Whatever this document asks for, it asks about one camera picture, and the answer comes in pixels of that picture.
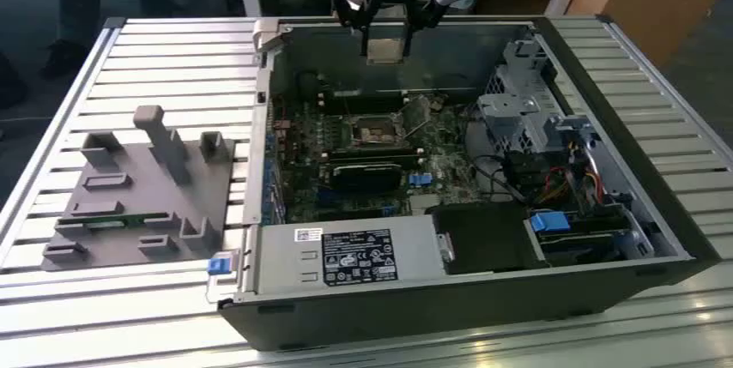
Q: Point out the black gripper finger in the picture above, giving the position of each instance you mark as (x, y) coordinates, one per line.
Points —
(421, 16)
(350, 16)

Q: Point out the silver CPU plate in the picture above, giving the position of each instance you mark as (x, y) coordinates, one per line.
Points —
(385, 51)

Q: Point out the CPU socket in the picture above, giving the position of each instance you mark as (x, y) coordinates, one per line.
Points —
(378, 132)

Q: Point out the silver drive cage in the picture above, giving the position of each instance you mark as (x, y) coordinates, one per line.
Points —
(504, 106)

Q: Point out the black RAM stick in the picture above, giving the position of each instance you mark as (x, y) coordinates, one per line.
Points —
(373, 160)
(373, 152)

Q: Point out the green motherboard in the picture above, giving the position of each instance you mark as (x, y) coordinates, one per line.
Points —
(453, 170)

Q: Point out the blue board connector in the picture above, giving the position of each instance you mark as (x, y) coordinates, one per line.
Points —
(420, 179)

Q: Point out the black graphics card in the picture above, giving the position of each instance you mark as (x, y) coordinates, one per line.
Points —
(366, 179)

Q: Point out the silver chipset heatsink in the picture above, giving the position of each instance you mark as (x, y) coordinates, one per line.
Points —
(424, 203)

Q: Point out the black plastic shroud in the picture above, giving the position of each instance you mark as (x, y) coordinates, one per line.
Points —
(486, 235)

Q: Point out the hard disk in blue carrier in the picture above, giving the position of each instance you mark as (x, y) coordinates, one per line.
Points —
(551, 223)

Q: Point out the grey parts rack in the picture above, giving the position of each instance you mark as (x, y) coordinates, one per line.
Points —
(143, 196)

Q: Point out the silver power supply with label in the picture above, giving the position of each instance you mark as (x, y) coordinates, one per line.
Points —
(281, 256)

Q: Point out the green RAM stick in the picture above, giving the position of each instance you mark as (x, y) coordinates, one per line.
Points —
(134, 218)

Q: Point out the blue case latch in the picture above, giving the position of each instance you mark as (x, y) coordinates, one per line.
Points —
(218, 267)

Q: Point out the black open PC case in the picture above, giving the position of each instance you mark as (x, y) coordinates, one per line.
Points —
(401, 321)

